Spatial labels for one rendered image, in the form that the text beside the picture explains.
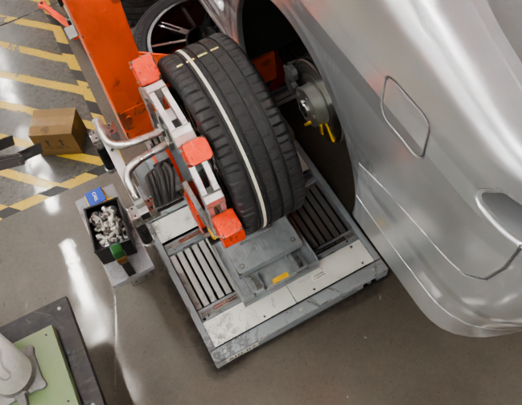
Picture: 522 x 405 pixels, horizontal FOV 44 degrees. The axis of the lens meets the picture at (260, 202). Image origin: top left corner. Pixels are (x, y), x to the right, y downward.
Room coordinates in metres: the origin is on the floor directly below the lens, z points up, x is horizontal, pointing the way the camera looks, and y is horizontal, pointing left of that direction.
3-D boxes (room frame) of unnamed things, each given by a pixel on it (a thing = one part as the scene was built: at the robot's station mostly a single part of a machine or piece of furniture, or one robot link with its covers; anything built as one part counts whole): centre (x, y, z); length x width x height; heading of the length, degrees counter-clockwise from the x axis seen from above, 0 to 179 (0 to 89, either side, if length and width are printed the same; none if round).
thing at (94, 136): (1.35, 0.47, 0.93); 0.09 x 0.05 x 0.05; 110
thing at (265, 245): (1.31, 0.06, 0.32); 0.40 x 0.30 x 0.28; 20
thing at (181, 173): (1.23, 0.29, 0.85); 0.21 x 0.14 x 0.14; 110
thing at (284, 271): (1.28, 0.05, 0.13); 0.50 x 0.36 x 0.10; 20
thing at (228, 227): (0.96, 0.11, 0.85); 0.09 x 0.08 x 0.07; 20
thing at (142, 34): (2.17, 0.13, 0.39); 0.66 x 0.66 x 0.24
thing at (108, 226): (1.23, 0.58, 0.52); 0.20 x 0.14 x 0.13; 11
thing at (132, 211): (1.03, 0.36, 0.93); 0.09 x 0.05 x 0.05; 110
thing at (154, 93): (1.26, 0.22, 0.85); 0.54 x 0.07 x 0.54; 20
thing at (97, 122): (1.31, 0.37, 1.03); 0.19 x 0.18 x 0.11; 110
